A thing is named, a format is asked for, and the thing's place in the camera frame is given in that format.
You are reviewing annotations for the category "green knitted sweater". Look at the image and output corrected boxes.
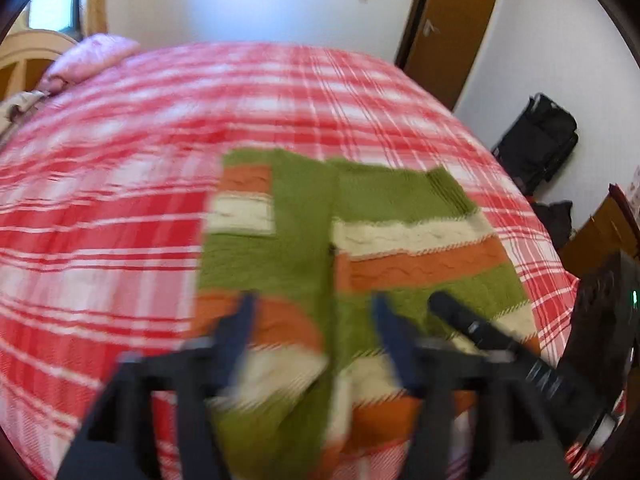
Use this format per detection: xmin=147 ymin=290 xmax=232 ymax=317
xmin=191 ymin=150 xmax=538 ymax=479

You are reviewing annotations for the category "brown wooden furniture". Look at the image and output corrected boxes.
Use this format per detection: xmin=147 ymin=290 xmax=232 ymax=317
xmin=558 ymin=184 xmax=639 ymax=278

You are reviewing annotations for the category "black bag on floor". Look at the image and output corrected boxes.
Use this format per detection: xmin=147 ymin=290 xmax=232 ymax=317
xmin=491 ymin=92 xmax=579 ymax=196

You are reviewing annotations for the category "red white plaid bedspread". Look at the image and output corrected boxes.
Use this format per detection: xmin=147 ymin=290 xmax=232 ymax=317
xmin=1 ymin=42 xmax=578 ymax=479

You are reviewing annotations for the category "patterned white brown pillow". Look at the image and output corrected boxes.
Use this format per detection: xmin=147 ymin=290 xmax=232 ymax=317
xmin=1 ymin=90 xmax=48 ymax=134

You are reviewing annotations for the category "brown wooden door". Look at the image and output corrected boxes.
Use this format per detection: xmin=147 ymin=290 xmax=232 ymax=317
xmin=396 ymin=0 xmax=496 ymax=110

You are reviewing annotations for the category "pink pillow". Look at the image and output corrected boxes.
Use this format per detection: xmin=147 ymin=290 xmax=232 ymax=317
xmin=36 ymin=34 xmax=141 ymax=96

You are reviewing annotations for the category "cream round headboard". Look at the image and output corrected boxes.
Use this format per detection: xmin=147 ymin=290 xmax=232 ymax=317
xmin=0 ymin=29 xmax=77 ymax=100

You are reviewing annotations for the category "window with dark frame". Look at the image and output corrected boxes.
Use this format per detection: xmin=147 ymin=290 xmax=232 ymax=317
xmin=27 ymin=0 xmax=81 ymax=39

